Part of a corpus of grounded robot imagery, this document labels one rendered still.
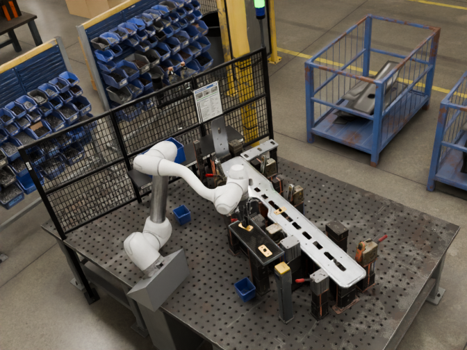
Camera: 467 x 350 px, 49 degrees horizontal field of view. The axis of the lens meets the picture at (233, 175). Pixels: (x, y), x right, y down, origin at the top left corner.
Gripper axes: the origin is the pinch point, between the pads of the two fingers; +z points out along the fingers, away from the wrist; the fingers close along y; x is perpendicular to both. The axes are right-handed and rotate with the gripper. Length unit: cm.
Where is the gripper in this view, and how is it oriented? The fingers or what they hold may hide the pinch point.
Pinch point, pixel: (244, 221)
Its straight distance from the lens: 303.2
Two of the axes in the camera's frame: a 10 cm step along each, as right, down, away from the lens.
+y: 6.3, -5.6, 5.4
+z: 1.2, 7.6, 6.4
